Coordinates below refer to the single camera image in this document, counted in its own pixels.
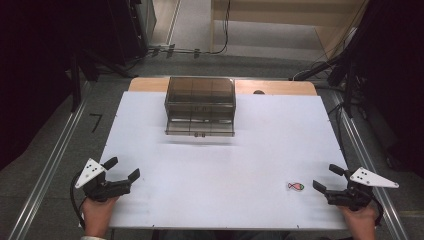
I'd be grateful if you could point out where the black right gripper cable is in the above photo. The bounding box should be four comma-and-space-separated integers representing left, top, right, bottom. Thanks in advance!
370, 195, 385, 228

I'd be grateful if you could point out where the person's right hand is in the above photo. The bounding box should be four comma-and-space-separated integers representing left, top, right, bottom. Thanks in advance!
337, 203, 380, 240

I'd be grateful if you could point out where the person's left hand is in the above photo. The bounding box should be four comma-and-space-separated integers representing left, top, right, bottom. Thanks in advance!
81, 195, 120, 239

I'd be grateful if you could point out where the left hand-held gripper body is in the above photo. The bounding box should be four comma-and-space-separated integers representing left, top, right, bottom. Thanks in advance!
74, 158, 132, 203

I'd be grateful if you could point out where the black stand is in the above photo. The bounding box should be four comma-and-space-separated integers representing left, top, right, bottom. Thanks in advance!
67, 46, 132, 113
288, 49, 359, 118

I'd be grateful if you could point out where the floor power strip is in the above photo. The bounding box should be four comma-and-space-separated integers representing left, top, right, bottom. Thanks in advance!
147, 43, 202, 60

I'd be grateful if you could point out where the black curtain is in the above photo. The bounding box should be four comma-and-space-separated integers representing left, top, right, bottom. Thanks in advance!
328, 0, 424, 179
0, 0, 149, 172

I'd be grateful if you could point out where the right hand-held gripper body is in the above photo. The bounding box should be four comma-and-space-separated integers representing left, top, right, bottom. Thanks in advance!
323, 166, 400, 212

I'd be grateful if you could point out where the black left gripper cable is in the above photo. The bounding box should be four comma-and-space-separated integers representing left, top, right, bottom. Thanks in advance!
69, 172, 88, 231

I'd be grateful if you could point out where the transparent brown drawer box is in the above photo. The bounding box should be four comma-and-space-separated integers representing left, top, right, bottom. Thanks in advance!
164, 76, 237, 138

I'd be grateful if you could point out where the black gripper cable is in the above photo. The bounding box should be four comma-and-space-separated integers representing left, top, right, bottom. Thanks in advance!
69, 172, 88, 231
370, 195, 385, 228

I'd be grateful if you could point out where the pink and green fish sticker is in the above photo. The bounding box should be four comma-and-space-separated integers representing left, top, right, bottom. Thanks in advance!
286, 181, 306, 193

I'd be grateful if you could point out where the metal floor rail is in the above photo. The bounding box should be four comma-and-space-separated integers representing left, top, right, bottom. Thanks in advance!
7, 81, 95, 240
331, 90, 411, 240

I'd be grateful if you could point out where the black hanging cable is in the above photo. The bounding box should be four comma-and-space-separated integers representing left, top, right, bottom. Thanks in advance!
203, 0, 232, 56

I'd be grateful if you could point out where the white table cover board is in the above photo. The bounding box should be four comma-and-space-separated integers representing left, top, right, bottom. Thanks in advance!
78, 91, 350, 231

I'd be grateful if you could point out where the light wooden cabinet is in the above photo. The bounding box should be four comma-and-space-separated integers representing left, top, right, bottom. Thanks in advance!
209, 0, 369, 62

